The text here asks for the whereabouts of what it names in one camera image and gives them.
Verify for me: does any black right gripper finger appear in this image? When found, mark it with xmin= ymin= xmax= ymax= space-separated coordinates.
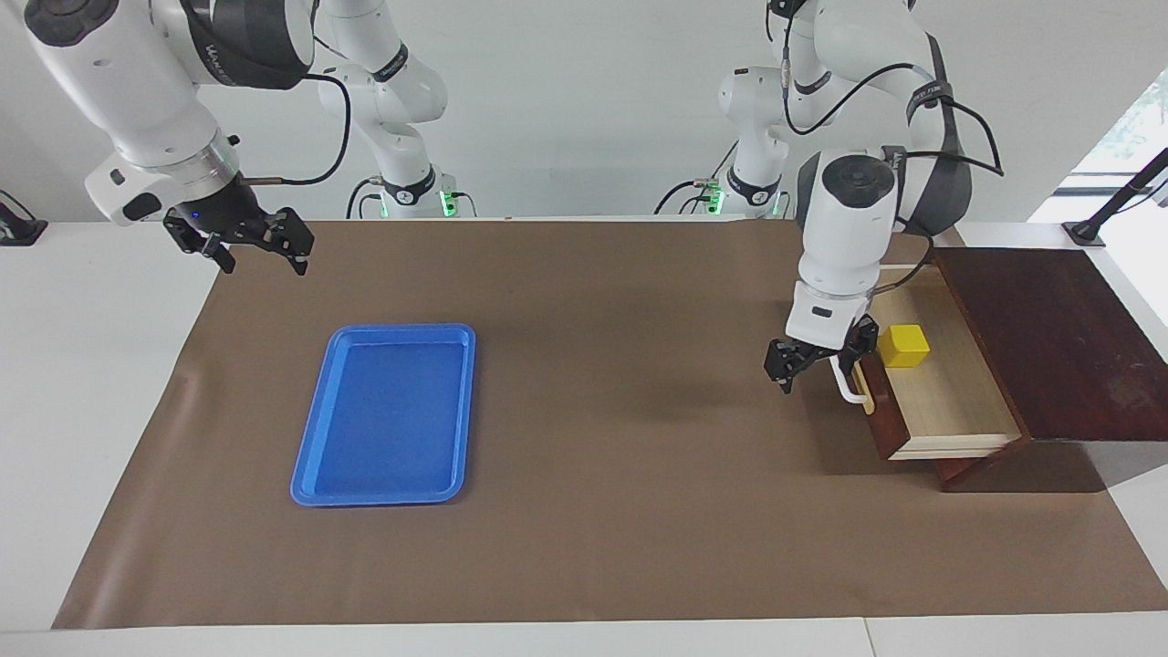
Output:
xmin=163 ymin=212 xmax=238 ymax=275
xmin=264 ymin=208 xmax=315 ymax=276

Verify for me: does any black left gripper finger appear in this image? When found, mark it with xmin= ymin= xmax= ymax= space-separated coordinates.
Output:
xmin=841 ymin=315 xmax=881 ymax=375
xmin=765 ymin=339 xmax=804 ymax=395

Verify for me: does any yellow cube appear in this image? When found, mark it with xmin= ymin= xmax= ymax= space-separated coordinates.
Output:
xmin=878 ymin=324 xmax=932 ymax=370

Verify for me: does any wooden drawer with white handle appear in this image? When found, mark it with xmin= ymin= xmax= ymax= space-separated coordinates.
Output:
xmin=829 ymin=265 xmax=1023 ymax=462

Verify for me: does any brown table mat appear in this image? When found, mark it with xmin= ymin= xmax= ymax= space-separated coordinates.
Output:
xmin=52 ymin=217 xmax=1168 ymax=631

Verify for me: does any black table clamp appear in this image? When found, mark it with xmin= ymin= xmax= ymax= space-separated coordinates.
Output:
xmin=0 ymin=190 xmax=48 ymax=247

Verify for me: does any blue plastic tray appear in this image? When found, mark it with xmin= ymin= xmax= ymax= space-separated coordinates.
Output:
xmin=290 ymin=323 xmax=477 ymax=508

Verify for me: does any dark wooden cabinet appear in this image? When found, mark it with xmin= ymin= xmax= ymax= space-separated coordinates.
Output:
xmin=931 ymin=246 xmax=1168 ymax=494

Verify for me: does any bright window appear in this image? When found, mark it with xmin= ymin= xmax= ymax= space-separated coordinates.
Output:
xmin=1029 ymin=73 xmax=1168 ymax=223

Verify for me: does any black right arm base cable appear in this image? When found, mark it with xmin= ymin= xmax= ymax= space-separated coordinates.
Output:
xmin=345 ymin=175 xmax=384 ymax=220

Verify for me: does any black arm base cable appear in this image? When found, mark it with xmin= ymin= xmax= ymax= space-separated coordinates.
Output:
xmin=345 ymin=175 xmax=384 ymax=220
xmin=654 ymin=141 xmax=733 ymax=216

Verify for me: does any black left arm base cable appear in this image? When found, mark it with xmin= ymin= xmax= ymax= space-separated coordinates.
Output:
xmin=654 ymin=141 xmax=733 ymax=216

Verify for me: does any black camera stand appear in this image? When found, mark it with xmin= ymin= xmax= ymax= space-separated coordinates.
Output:
xmin=1063 ymin=148 xmax=1168 ymax=247

